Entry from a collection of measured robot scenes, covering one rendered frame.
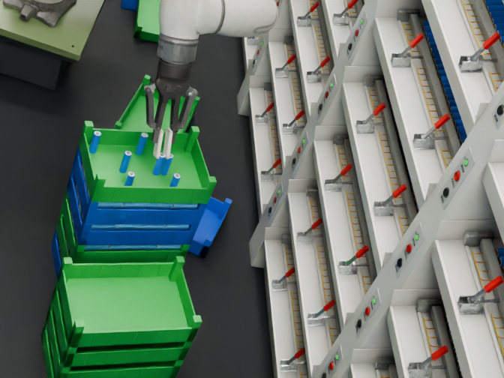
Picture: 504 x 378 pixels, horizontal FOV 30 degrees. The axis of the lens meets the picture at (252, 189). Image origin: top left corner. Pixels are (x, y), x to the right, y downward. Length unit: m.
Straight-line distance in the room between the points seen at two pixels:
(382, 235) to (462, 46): 0.43
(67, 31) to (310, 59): 0.80
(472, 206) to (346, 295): 0.53
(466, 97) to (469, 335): 0.43
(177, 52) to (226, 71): 1.36
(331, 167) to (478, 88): 0.72
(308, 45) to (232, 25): 0.66
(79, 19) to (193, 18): 1.04
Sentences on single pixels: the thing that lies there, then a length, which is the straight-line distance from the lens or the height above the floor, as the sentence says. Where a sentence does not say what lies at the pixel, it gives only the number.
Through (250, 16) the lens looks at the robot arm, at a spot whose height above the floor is 0.87.
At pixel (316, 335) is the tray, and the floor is 0.33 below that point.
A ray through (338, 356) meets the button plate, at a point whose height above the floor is 0.48.
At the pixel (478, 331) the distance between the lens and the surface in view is 1.64.
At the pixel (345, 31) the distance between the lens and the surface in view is 2.54.
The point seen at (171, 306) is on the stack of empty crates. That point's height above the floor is 0.24.
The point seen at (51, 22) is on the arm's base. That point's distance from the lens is 3.05.
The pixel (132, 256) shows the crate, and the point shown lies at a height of 0.20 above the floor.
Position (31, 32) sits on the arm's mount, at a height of 0.23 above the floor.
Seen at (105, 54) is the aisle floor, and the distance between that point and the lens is 3.39.
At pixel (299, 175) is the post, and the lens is 2.57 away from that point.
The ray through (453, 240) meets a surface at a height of 0.94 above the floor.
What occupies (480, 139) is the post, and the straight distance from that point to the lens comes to 1.67.
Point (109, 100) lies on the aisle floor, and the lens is 3.20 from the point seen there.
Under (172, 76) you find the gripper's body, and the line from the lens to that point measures 2.17.
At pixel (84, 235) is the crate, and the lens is 2.37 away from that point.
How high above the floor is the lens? 2.02
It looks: 41 degrees down
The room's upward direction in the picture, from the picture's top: 25 degrees clockwise
